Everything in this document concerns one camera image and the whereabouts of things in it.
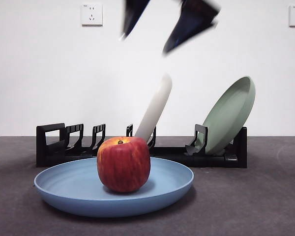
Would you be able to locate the red apple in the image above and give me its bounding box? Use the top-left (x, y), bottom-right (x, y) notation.
top-left (96, 136), bottom-right (151, 193)

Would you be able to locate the blue plate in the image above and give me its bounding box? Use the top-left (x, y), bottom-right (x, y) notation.
top-left (33, 156), bottom-right (195, 218)

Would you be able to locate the white plate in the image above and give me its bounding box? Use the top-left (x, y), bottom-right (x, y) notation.
top-left (134, 73), bottom-right (173, 146)

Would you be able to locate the green plate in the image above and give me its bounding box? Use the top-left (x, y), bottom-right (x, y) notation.
top-left (202, 76), bottom-right (256, 156)

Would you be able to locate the black plate rack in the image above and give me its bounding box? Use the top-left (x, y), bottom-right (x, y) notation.
top-left (35, 122), bottom-right (248, 169)

